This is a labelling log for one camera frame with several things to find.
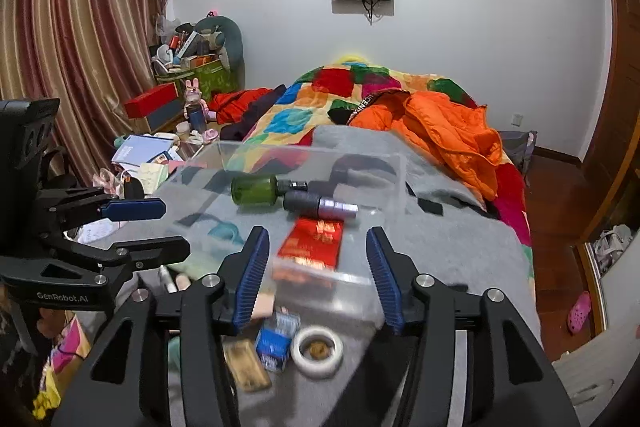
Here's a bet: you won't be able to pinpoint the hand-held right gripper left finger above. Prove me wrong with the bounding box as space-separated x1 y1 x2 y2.
50 227 273 427

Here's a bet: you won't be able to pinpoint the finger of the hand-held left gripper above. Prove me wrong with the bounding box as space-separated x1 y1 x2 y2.
35 186 167 238
47 234 192 279

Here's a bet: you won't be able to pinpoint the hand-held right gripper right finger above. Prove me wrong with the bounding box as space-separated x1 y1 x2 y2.
365 227 581 427

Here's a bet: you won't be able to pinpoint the white tape roll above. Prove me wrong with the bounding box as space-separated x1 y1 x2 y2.
290 326 345 379

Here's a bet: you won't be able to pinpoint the clear plastic storage box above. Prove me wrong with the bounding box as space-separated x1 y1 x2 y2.
155 141 408 323

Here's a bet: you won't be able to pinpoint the beige flat box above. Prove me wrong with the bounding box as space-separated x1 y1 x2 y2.
251 294 277 320

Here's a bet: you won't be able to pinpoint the pale green paper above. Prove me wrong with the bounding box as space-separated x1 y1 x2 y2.
140 163 170 196

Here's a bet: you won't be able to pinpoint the blue notebook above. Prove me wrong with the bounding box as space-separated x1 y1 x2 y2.
111 134 181 168

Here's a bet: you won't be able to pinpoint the small blue pack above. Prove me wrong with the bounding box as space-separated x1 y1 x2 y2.
255 312 301 373

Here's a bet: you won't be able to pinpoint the red packet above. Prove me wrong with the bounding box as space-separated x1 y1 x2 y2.
277 217 347 270

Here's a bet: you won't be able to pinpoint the green pump bottle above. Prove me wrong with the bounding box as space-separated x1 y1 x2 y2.
231 174 311 208

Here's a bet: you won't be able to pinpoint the amber rectangular bar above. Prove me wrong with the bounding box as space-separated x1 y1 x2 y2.
223 339 273 393

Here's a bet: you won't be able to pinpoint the purple spray bottle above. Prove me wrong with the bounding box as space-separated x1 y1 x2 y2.
283 190 360 221

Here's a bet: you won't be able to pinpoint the red box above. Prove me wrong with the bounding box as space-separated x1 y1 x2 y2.
124 83 180 120

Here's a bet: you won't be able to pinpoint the dark blue bottle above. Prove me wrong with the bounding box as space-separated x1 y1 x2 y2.
187 102 210 132

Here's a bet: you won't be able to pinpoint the yellow printed bag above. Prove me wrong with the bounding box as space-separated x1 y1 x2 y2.
32 312 93 420

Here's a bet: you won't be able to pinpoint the striped red gold curtain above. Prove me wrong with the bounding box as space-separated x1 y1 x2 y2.
0 0 178 188

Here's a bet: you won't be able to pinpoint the red orange garment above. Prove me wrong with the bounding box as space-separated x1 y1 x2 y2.
210 88 276 124

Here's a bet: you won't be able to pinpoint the dark purple garment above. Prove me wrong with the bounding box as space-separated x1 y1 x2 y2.
222 84 288 142

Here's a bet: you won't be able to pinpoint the green gift bag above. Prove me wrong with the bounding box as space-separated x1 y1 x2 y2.
180 57 240 95

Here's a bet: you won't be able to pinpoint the orange down jacket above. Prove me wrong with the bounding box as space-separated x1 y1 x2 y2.
347 89 503 202

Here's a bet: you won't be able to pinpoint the grey bag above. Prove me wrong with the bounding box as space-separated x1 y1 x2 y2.
500 129 538 172

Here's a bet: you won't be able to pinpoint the pink clog shoe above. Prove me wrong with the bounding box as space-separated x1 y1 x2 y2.
566 291 593 334

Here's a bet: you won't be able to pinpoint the colourful patchwork quilt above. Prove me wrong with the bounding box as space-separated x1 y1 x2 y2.
245 54 533 248

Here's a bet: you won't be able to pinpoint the white shoes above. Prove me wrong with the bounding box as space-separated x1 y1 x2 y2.
592 223 636 275

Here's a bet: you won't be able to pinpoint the wooden wardrobe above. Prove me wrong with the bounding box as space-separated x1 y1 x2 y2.
540 0 640 338

